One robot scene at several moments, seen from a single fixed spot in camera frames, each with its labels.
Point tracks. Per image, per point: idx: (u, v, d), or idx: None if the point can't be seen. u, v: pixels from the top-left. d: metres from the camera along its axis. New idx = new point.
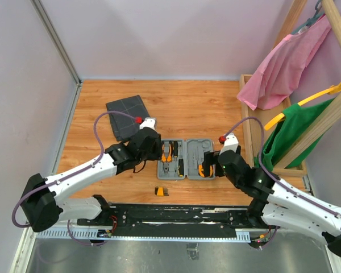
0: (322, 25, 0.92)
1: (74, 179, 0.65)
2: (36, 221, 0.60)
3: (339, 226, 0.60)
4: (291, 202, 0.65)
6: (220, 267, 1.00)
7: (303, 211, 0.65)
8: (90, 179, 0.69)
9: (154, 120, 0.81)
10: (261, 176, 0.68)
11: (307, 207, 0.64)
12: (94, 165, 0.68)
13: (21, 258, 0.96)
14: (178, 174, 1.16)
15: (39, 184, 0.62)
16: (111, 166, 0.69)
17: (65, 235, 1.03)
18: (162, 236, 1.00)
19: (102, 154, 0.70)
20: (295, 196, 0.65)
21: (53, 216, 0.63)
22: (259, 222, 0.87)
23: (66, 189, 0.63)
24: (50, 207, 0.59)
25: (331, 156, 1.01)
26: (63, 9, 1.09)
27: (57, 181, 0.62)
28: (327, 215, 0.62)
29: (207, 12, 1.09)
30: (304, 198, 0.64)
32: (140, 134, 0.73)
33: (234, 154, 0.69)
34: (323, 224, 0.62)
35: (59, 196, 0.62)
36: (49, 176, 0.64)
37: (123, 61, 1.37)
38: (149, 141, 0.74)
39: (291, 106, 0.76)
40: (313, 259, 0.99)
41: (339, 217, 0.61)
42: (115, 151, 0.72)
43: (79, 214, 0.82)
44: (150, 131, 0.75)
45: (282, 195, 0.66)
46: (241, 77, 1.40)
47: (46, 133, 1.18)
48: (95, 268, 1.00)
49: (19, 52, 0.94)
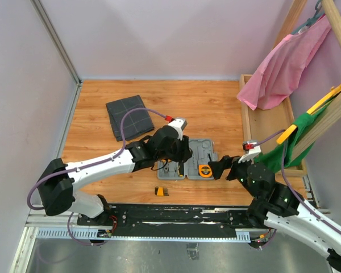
0: (322, 25, 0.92)
1: (92, 169, 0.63)
2: (49, 205, 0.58)
3: None
4: (313, 224, 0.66)
6: (220, 267, 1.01)
7: (321, 234, 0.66)
8: (108, 172, 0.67)
9: (183, 121, 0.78)
10: (286, 194, 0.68)
11: (327, 231, 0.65)
12: (113, 159, 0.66)
13: (21, 258, 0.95)
14: (178, 173, 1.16)
15: (59, 168, 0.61)
16: (130, 163, 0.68)
17: (65, 235, 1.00)
18: (162, 236, 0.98)
19: (123, 150, 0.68)
20: (318, 219, 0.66)
21: (66, 202, 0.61)
22: (259, 222, 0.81)
23: (84, 177, 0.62)
24: (66, 193, 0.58)
25: (331, 157, 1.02)
26: (63, 9, 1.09)
27: (77, 169, 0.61)
28: None
29: (207, 12, 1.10)
30: (326, 223, 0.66)
32: (159, 133, 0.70)
33: (267, 170, 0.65)
34: (339, 248, 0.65)
35: (77, 182, 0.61)
36: (70, 162, 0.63)
37: (123, 61, 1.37)
38: (169, 141, 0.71)
39: (301, 116, 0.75)
40: (314, 259, 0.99)
41: None
42: (135, 149, 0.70)
43: (84, 208, 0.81)
44: (170, 130, 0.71)
45: (305, 217, 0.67)
46: (241, 77, 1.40)
47: (46, 133, 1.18)
48: (95, 268, 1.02)
49: (19, 51, 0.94)
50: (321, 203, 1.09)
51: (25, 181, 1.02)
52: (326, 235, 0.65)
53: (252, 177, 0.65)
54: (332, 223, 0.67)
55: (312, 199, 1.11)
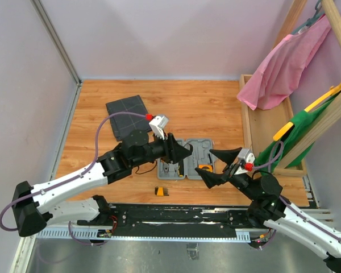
0: (322, 25, 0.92)
1: (59, 189, 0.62)
2: (20, 230, 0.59)
3: None
4: (300, 226, 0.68)
6: (220, 267, 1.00)
7: (310, 235, 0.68)
8: (81, 189, 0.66)
9: (163, 118, 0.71)
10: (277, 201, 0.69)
11: (315, 231, 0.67)
12: (82, 176, 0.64)
13: (21, 258, 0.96)
14: (178, 173, 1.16)
15: (25, 193, 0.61)
16: (101, 177, 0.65)
17: (65, 235, 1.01)
18: (162, 236, 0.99)
19: (93, 164, 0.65)
20: (304, 220, 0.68)
21: (38, 226, 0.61)
22: (259, 222, 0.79)
23: (51, 199, 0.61)
24: (33, 218, 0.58)
25: (331, 157, 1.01)
26: (63, 9, 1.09)
27: (42, 192, 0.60)
28: (331, 240, 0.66)
29: (207, 12, 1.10)
30: (313, 224, 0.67)
32: (127, 142, 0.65)
33: (278, 186, 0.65)
34: (327, 247, 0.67)
35: (42, 206, 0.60)
36: (36, 185, 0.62)
37: (123, 61, 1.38)
38: (138, 148, 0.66)
39: (298, 114, 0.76)
40: (313, 260, 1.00)
41: None
42: (108, 160, 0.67)
43: (74, 216, 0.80)
44: (137, 137, 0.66)
45: (292, 219, 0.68)
46: (241, 77, 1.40)
47: (46, 133, 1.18)
48: (95, 268, 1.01)
49: (19, 51, 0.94)
50: (321, 203, 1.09)
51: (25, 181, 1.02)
52: (314, 235, 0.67)
53: (264, 189, 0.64)
54: (319, 223, 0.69)
55: (312, 199, 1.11)
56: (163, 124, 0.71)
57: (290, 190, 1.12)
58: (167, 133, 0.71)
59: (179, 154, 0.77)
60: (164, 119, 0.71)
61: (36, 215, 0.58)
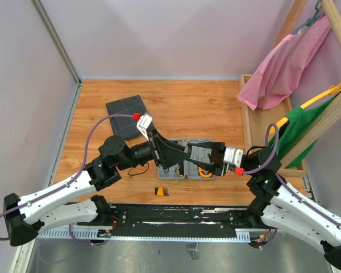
0: (322, 25, 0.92)
1: (46, 201, 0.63)
2: (10, 241, 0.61)
3: (340, 236, 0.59)
4: (294, 207, 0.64)
6: (220, 267, 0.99)
7: (305, 217, 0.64)
8: (69, 198, 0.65)
9: (149, 118, 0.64)
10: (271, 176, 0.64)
11: (310, 214, 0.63)
12: (69, 186, 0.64)
13: (21, 258, 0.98)
14: (178, 173, 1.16)
15: (11, 206, 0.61)
16: (87, 186, 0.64)
17: (65, 235, 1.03)
18: (162, 236, 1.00)
19: (80, 172, 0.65)
20: (299, 202, 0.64)
21: (29, 235, 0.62)
22: (258, 221, 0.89)
23: (37, 210, 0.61)
24: (20, 229, 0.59)
25: (331, 156, 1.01)
26: (63, 10, 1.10)
27: (28, 203, 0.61)
28: (329, 225, 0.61)
29: (207, 12, 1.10)
30: (308, 205, 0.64)
32: (102, 151, 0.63)
33: (275, 161, 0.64)
34: (324, 233, 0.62)
35: (30, 218, 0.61)
36: (23, 196, 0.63)
37: (122, 61, 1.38)
38: (116, 156, 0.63)
39: (294, 109, 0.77)
40: (313, 260, 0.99)
41: (340, 228, 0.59)
42: (96, 167, 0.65)
43: (70, 220, 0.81)
44: (111, 145, 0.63)
45: (286, 198, 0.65)
46: (241, 77, 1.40)
47: (45, 133, 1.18)
48: (95, 268, 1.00)
49: (19, 50, 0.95)
50: (321, 203, 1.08)
51: (25, 181, 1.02)
52: (310, 219, 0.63)
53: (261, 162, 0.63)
54: (317, 206, 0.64)
55: (311, 199, 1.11)
56: (146, 125, 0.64)
57: None
58: (152, 134, 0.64)
59: (171, 156, 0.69)
60: (146, 118, 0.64)
61: (23, 228, 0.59)
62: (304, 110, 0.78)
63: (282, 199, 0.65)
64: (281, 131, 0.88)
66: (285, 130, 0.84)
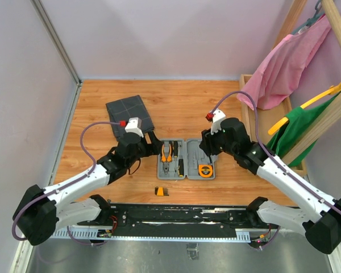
0: (322, 24, 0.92)
1: (71, 188, 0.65)
2: (36, 231, 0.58)
3: (320, 210, 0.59)
4: (278, 178, 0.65)
6: (220, 267, 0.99)
7: (288, 190, 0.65)
8: (87, 189, 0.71)
9: (136, 120, 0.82)
10: (240, 135, 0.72)
11: (293, 185, 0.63)
12: (89, 175, 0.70)
13: (21, 258, 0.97)
14: (178, 173, 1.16)
15: (37, 194, 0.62)
16: (105, 176, 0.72)
17: (65, 235, 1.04)
18: (162, 236, 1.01)
19: (96, 165, 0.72)
20: (285, 173, 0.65)
21: (52, 227, 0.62)
22: (257, 219, 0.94)
23: (65, 197, 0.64)
24: (51, 216, 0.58)
25: (331, 155, 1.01)
26: (63, 10, 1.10)
27: (56, 191, 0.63)
28: (310, 198, 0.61)
29: (207, 12, 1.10)
30: (292, 177, 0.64)
32: (122, 143, 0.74)
33: (236, 122, 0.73)
34: (306, 206, 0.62)
35: (58, 204, 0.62)
36: (48, 186, 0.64)
37: (121, 61, 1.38)
38: (133, 147, 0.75)
39: (294, 109, 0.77)
40: (313, 260, 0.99)
41: (321, 202, 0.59)
42: (106, 162, 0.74)
43: (79, 217, 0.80)
44: (131, 136, 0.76)
45: (271, 169, 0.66)
46: (241, 77, 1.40)
47: (46, 133, 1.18)
48: (95, 268, 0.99)
49: (19, 52, 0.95)
50: None
51: (25, 182, 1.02)
52: (292, 191, 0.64)
53: (222, 125, 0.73)
54: (302, 180, 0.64)
55: None
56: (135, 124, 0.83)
57: None
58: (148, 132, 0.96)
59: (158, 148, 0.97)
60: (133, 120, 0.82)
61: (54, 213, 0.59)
62: (304, 110, 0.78)
63: (266, 170, 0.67)
64: (280, 131, 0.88)
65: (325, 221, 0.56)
66: (285, 130, 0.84)
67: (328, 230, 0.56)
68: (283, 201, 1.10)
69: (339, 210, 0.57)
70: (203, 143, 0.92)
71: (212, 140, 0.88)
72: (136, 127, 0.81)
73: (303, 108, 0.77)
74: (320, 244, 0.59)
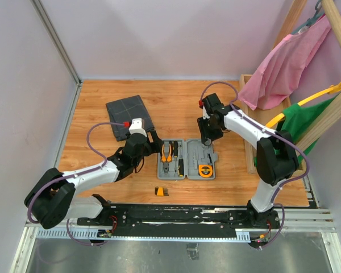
0: (322, 25, 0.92)
1: (87, 175, 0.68)
2: (49, 212, 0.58)
3: (261, 136, 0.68)
4: (237, 121, 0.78)
6: (220, 267, 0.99)
7: (244, 130, 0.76)
8: (97, 181, 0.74)
9: (141, 121, 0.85)
10: (212, 100, 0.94)
11: (245, 124, 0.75)
12: (102, 168, 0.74)
13: (21, 258, 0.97)
14: (178, 173, 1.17)
15: (56, 176, 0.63)
16: (115, 170, 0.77)
17: (65, 235, 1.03)
18: (162, 236, 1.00)
19: (107, 161, 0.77)
20: (241, 118, 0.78)
21: (63, 213, 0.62)
22: (256, 216, 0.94)
23: (82, 182, 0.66)
24: (67, 198, 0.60)
25: (331, 155, 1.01)
26: (63, 10, 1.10)
27: (75, 174, 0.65)
28: (255, 131, 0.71)
29: (206, 12, 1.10)
30: (246, 120, 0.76)
32: (129, 143, 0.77)
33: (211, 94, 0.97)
34: (253, 139, 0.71)
35: (77, 187, 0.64)
36: (66, 171, 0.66)
37: (122, 61, 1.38)
38: (140, 147, 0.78)
39: (291, 106, 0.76)
40: (313, 260, 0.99)
41: (262, 131, 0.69)
42: (116, 160, 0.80)
43: (82, 211, 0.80)
44: (138, 137, 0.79)
45: (232, 117, 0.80)
46: (241, 77, 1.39)
47: (45, 133, 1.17)
48: (95, 268, 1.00)
49: (19, 52, 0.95)
50: (321, 203, 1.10)
51: (25, 182, 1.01)
52: (245, 129, 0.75)
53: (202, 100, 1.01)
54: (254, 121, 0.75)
55: (312, 199, 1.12)
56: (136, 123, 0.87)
57: (286, 189, 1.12)
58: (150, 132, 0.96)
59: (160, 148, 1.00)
60: (137, 120, 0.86)
61: (70, 195, 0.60)
62: (302, 107, 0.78)
63: (229, 118, 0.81)
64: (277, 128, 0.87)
65: (262, 141, 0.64)
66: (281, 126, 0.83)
67: (264, 151, 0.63)
68: (283, 201, 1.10)
69: (275, 135, 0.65)
70: (200, 131, 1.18)
71: (204, 125, 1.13)
72: (141, 127, 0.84)
73: (302, 107, 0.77)
74: (263, 170, 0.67)
